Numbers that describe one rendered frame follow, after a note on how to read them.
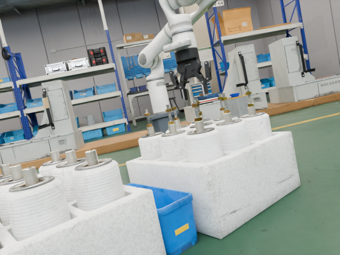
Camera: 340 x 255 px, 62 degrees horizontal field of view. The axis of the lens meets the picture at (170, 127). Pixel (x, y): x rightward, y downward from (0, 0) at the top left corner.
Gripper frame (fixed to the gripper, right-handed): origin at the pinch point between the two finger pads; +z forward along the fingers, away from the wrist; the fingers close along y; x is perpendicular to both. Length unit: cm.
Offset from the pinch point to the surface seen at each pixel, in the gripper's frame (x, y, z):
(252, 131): -1.3, -15.7, 14.7
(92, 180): 47.6, 3.9, 12.4
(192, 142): 20.2, -5.2, 12.3
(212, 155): 18.9, -9.4, 16.4
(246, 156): 12.0, -16.0, 19.2
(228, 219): 22.2, -11.6, 32.0
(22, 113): -249, 441, -37
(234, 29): -512, 101, -121
